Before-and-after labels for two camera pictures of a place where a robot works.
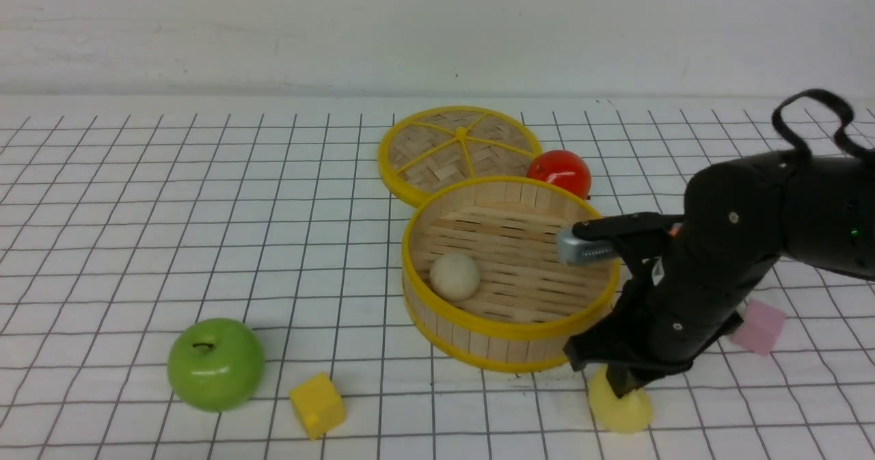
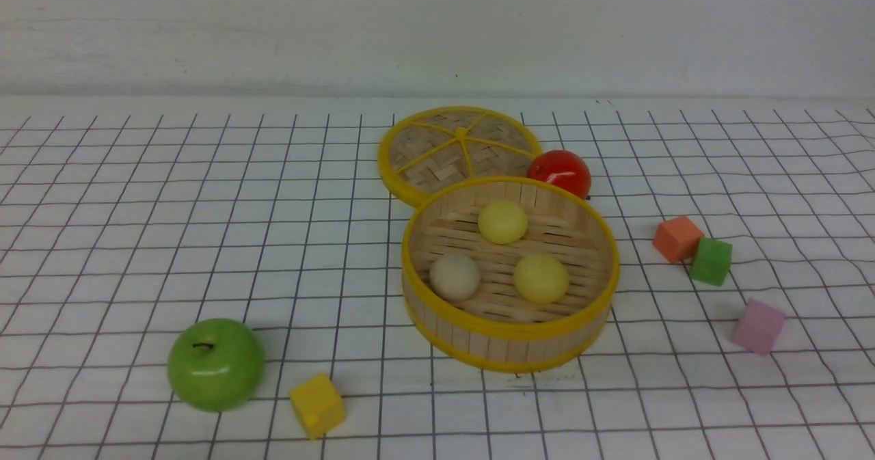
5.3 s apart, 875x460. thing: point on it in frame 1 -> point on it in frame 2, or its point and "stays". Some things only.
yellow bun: x=630 y=413 -> x=541 y=277
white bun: x=454 y=277 stays
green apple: x=216 y=365 stays
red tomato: x=562 y=167 stays
